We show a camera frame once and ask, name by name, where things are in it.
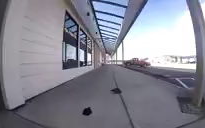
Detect small dark lump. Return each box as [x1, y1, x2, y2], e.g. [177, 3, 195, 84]
[110, 87, 123, 95]
[82, 106, 93, 117]

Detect white sided building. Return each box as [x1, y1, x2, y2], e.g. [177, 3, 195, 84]
[0, 0, 108, 113]

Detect glazed canopy roof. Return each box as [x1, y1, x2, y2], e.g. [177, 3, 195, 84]
[69, 0, 149, 56]

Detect red pickup truck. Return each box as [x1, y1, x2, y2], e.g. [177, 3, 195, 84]
[123, 57, 152, 68]

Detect pale canopy post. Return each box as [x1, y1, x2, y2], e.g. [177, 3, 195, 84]
[114, 48, 118, 65]
[120, 40, 125, 64]
[185, 0, 205, 108]

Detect distant low buildings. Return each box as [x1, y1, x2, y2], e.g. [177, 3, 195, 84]
[161, 54, 205, 65]

